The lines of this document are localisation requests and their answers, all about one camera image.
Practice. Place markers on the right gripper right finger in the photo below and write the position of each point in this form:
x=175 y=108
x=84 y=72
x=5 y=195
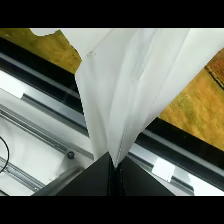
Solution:
x=140 y=181

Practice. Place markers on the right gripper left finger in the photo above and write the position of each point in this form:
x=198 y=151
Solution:
x=95 y=180

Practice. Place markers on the white shirt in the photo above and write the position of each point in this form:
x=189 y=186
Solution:
x=133 y=83

